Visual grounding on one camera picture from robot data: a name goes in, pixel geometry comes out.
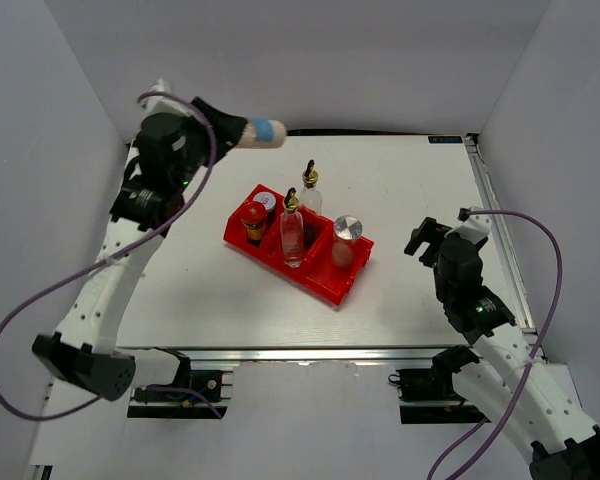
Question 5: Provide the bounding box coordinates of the orange-labelled spice bottle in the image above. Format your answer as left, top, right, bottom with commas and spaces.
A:
239, 201, 268, 246

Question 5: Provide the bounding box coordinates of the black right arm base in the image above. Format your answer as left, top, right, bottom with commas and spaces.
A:
388, 368, 486, 425

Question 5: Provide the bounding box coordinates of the blue label sticker right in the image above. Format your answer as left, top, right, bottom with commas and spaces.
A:
428, 135, 464, 144

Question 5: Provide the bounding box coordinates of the white-lidded red spice jar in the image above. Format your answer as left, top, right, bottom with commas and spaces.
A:
253, 191, 277, 227

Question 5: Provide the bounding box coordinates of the gold-spout clear oil bottle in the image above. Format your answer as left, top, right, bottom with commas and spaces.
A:
280, 187, 304, 268

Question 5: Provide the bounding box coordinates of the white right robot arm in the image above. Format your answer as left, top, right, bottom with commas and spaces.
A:
404, 209, 600, 479

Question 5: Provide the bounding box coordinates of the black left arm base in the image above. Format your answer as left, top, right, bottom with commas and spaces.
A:
127, 352, 233, 420

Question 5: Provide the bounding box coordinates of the silver-lidded clear jar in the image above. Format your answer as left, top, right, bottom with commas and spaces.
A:
237, 118, 287, 149

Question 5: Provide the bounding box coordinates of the gold-spout bottle with dark sauce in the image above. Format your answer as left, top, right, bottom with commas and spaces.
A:
300, 159, 322, 249

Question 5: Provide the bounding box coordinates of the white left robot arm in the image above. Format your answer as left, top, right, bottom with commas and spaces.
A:
32, 92, 249, 401

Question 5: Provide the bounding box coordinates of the clear jar with white granules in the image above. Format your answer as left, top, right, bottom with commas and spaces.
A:
331, 215, 363, 268

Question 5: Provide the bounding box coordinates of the red plastic organizer bin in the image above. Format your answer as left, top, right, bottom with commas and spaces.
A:
223, 184, 374, 305

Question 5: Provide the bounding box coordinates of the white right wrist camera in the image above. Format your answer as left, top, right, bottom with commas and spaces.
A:
446, 206, 492, 250

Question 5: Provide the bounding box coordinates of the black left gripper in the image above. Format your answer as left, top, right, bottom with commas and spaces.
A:
173, 97, 249, 190

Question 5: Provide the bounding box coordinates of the aluminium table frame rail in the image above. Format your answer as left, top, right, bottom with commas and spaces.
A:
463, 133, 538, 345

